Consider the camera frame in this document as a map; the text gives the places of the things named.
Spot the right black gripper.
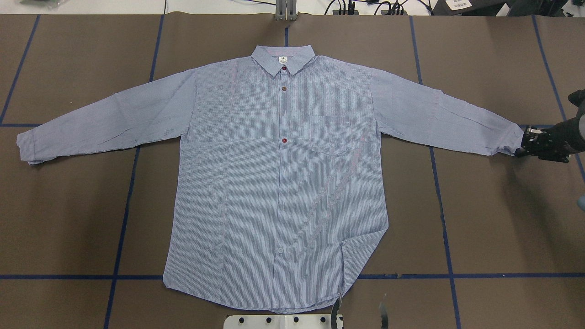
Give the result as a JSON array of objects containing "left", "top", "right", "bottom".
[{"left": 515, "top": 120, "right": 581, "bottom": 163}]

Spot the light blue striped shirt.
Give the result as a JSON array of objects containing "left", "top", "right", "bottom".
[{"left": 16, "top": 45, "right": 523, "bottom": 314}]

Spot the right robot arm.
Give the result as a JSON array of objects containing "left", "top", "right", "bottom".
[{"left": 514, "top": 90, "right": 585, "bottom": 163}]

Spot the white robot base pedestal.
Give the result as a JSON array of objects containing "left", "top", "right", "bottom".
[{"left": 223, "top": 314, "right": 345, "bottom": 329}]

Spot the aluminium frame post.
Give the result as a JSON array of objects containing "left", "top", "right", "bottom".
[{"left": 275, "top": 0, "right": 298, "bottom": 21}]

